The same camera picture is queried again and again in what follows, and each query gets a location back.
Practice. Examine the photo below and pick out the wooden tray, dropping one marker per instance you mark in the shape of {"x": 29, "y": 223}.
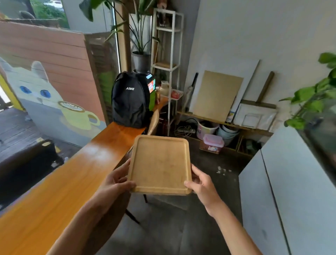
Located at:
{"x": 160, "y": 165}

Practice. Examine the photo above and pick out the person's right forearm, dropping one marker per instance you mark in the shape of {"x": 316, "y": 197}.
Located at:
{"x": 233, "y": 231}

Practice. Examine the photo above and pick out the wooden easel frame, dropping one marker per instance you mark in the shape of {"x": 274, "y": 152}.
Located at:
{"x": 262, "y": 94}

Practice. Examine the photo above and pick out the black folded umbrella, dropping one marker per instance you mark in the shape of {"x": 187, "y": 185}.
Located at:
{"x": 191, "y": 90}

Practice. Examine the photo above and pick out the grey plant pot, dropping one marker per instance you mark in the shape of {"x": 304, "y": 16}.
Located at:
{"x": 141, "y": 62}

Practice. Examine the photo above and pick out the person's left forearm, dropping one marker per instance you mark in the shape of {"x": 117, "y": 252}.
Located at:
{"x": 82, "y": 226}

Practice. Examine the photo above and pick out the cream ceramic jug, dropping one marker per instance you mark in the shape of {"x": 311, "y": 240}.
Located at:
{"x": 164, "y": 88}

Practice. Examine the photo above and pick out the person's left hand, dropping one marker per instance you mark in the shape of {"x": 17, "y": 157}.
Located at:
{"x": 113, "y": 184}

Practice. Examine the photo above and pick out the pink lidded storage box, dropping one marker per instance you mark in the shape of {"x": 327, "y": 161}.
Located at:
{"x": 213, "y": 144}

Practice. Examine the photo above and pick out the long wooden counter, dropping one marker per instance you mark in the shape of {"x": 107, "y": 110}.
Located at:
{"x": 60, "y": 189}

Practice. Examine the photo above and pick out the person's left thumb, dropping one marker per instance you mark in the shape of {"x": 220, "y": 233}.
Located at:
{"x": 126, "y": 186}

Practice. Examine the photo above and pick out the green screen device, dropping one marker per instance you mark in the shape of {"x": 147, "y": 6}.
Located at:
{"x": 151, "y": 89}

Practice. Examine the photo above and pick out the person's right hand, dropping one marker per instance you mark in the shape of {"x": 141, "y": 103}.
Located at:
{"x": 204, "y": 190}

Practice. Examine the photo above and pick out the white metal shelf rack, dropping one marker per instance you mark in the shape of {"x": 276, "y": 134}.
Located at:
{"x": 168, "y": 60}

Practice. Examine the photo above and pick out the cat mural sign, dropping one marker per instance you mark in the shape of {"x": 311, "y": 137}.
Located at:
{"x": 49, "y": 102}

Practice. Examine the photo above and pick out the white power strip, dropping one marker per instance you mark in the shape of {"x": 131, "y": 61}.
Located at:
{"x": 185, "y": 129}

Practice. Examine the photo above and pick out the black backpack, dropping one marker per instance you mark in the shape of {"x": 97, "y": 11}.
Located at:
{"x": 131, "y": 98}

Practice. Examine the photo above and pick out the low wooden shelf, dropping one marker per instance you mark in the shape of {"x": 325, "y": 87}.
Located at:
{"x": 225, "y": 134}

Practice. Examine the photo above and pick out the brown cardboard sheet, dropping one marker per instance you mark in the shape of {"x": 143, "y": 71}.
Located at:
{"x": 217, "y": 96}

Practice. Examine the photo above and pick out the white cabinet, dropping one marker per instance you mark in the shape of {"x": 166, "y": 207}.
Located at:
{"x": 291, "y": 194}

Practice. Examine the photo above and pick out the grey stacked basins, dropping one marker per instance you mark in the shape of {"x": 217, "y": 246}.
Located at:
{"x": 227, "y": 134}

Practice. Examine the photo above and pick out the tall potted plant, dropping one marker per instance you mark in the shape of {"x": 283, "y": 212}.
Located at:
{"x": 131, "y": 26}

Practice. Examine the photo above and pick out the person's right thumb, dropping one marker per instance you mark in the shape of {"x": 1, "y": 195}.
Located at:
{"x": 191, "y": 186}

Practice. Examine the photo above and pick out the white pink-rimmed bucket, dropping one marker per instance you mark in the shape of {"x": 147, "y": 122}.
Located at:
{"x": 206, "y": 129}

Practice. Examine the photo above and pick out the wooden chair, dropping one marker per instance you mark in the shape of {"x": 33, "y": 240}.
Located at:
{"x": 151, "y": 136}

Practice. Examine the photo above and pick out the green leafy plant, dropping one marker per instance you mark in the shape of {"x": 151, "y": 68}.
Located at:
{"x": 313, "y": 92}

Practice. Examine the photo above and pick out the black outdoor bench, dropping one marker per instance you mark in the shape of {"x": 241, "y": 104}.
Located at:
{"x": 26, "y": 168}

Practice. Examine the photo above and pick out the white picture frame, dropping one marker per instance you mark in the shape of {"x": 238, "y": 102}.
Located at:
{"x": 254, "y": 115}

